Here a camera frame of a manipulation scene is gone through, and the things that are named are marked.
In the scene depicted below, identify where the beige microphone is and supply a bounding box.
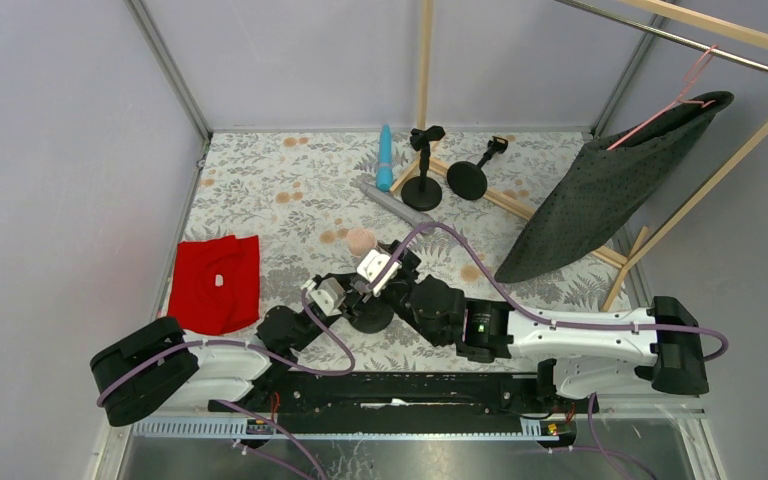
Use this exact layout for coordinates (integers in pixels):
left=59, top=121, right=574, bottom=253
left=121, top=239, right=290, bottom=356
left=345, top=227, right=377, bottom=258

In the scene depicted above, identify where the black mic stand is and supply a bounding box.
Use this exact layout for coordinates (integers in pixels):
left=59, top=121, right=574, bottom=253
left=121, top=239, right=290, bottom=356
left=345, top=294, right=395, bottom=334
left=446, top=136, right=509, bottom=201
left=401, top=125, right=445, bottom=212

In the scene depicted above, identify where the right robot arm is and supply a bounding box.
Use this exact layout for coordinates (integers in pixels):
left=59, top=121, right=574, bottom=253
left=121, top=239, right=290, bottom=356
left=356, top=247, right=709, bottom=399

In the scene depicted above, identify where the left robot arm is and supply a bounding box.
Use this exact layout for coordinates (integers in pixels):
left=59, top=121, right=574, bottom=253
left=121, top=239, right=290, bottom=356
left=90, top=274, right=370, bottom=426

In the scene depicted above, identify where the black mic stand tipped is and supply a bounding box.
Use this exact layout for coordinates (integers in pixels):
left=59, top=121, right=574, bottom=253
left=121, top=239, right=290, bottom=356
left=446, top=136, right=509, bottom=201

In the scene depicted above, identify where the grey microphone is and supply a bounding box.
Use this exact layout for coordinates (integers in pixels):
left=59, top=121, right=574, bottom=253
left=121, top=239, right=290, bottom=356
left=359, top=183, right=434, bottom=228

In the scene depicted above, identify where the floral table mat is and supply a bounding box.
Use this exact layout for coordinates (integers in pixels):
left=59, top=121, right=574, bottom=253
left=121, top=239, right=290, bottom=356
left=182, top=127, right=619, bottom=372

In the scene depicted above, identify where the blue microphone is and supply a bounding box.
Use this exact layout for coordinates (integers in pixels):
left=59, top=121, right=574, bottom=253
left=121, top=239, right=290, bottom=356
left=375, top=124, right=394, bottom=192

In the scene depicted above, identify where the red folded shirt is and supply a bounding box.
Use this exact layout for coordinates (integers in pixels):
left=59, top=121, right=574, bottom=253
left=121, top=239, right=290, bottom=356
left=167, top=235, right=260, bottom=336

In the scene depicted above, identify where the dark dotted hanging cloth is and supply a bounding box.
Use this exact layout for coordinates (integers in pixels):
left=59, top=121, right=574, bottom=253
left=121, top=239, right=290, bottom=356
left=495, top=91, right=735, bottom=284

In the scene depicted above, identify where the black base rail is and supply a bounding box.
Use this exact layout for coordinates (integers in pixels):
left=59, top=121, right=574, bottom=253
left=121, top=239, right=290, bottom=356
left=208, top=371, right=588, bottom=435

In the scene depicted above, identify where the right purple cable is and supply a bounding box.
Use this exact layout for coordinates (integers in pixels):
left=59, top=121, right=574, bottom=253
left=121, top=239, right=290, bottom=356
left=370, top=221, right=730, bottom=362

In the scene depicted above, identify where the pink wire hanger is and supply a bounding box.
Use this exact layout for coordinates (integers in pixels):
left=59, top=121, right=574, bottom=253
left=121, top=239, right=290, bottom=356
left=607, top=44, right=717, bottom=151

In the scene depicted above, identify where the wooden clothes rack frame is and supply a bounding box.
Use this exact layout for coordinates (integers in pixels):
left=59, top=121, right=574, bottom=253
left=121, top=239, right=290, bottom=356
left=390, top=0, right=768, bottom=313

